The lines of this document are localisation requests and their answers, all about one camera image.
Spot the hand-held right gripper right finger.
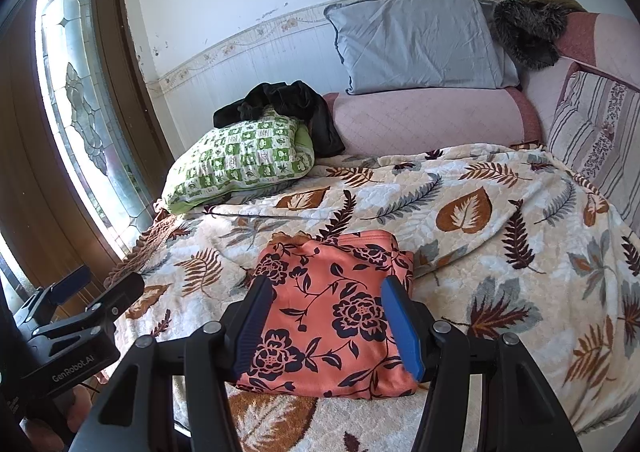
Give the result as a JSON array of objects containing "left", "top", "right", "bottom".
[{"left": 380, "top": 274, "right": 583, "bottom": 452}]

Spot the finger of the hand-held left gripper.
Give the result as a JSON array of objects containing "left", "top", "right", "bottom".
[
  {"left": 15, "top": 266, "right": 93, "bottom": 327},
  {"left": 32, "top": 273, "right": 146, "bottom": 339}
]

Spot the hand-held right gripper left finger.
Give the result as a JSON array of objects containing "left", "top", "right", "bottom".
[{"left": 87, "top": 274, "right": 276, "bottom": 452}]

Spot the orange floral garment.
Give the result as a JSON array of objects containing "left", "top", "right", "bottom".
[{"left": 235, "top": 230, "right": 421, "bottom": 400}]

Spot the person's left hand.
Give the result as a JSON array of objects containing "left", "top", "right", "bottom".
[{"left": 21, "top": 383, "right": 96, "bottom": 452}]

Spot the leaf-print plush blanket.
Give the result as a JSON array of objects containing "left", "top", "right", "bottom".
[{"left": 102, "top": 144, "right": 640, "bottom": 452}]

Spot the green patterned pillow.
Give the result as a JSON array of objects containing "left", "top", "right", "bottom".
[{"left": 161, "top": 106, "right": 316, "bottom": 215}]

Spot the wooden stained-glass door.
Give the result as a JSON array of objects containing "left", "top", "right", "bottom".
[{"left": 0, "top": 0, "right": 173, "bottom": 303}]

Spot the pink sofa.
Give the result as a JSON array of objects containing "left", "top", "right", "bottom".
[{"left": 322, "top": 12, "right": 640, "bottom": 157}]

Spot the black garment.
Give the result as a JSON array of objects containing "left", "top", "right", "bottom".
[{"left": 213, "top": 80, "right": 346, "bottom": 157}]

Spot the striped floral cushion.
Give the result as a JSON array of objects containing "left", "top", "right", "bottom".
[{"left": 547, "top": 69, "right": 640, "bottom": 217}]

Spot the grey pillow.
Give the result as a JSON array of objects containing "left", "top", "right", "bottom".
[{"left": 324, "top": 0, "right": 521, "bottom": 96}]

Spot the dark furry garment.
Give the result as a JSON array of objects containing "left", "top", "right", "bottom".
[{"left": 492, "top": 0, "right": 571, "bottom": 68}]

